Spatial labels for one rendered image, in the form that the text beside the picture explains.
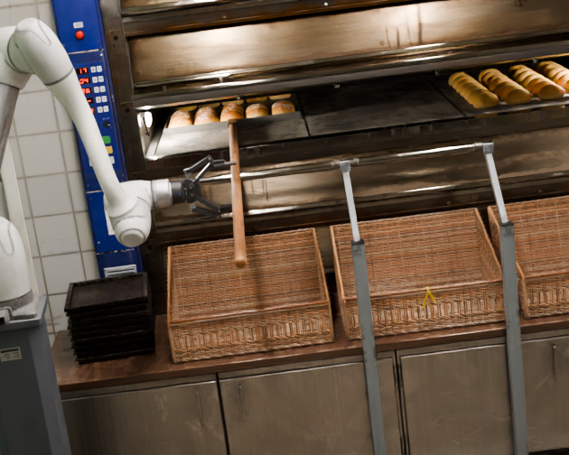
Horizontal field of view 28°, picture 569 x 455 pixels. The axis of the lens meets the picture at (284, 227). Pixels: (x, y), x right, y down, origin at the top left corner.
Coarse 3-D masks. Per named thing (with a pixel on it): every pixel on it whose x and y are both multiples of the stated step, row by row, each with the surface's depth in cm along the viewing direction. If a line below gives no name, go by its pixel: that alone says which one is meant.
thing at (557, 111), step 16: (512, 112) 415; (528, 112) 413; (544, 112) 413; (560, 112) 413; (384, 128) 415; (400, 128) 413; (416, 128) 413; (432, 128) 413; (448, 128) 413; (464, 128) 413; (256, 144) 415; (272, 144) 412; (288, 144) 413; (304, 144) 413; (320, 144) 413; (336, 144) 413; (160, 160) 413; (176, 160) 413; (192, 160) 413; (224, 160) 413
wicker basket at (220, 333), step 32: (192, 256) 418; (224, 256) 419; (256, 256) 419; (288, 256) 419; (320, 256) 402; (192, 288) 418; (224, 288) 419; (256, 288) 419; (288, 288) 419; (320, 288) 419; (192, 320) 377; (224, 320) 378; (256, 320) 379; (288, 320) 380; (320, 320) 401; (192, 352) 381; (224, 352) 384; (256, 352) 382
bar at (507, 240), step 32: (352, 160) 377; (384, 160) 377; (352, 224) 367; (512, 224) 361; (352, 256) 365; (512, 256) 364; (512, 288) 368; (512, 320) 371; (512, 352) 374; (512, 384) 377; (512, 416) 384; (384, 448) 382
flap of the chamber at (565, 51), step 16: (560, 48) 392; (432, 64) 392; (448, 64) 392; (464, 64) 392; (480, 64) 396; (496, 64) 410; (304, 80) 392; (320, 80) 392; (336, 80) 392; (352, 80) 396; (368, 80) 411; (176, 96) 392; (192, 96) 392; (208, 96) 392; (224, 96) 392; (240, 96) 404
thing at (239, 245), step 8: (232, 128) 433; (232, 136) 419; (232, 144) 406; (232, 152) 395; (232, 160) 383; (232, 168) 372; (232, 176) 362; (232, 184) 352; (240, 184) 354; (232, 192) 343; (240, 192) 343; (232, 200) 335; (240, 200) 333; (232, 208) 328; (240, 208) 325; (240, 216) 317; (240, 224) 309; (240, 232) 301; (240, 240) 294; (240, 248) 287; (240, 256) 281; (240, 264) 280
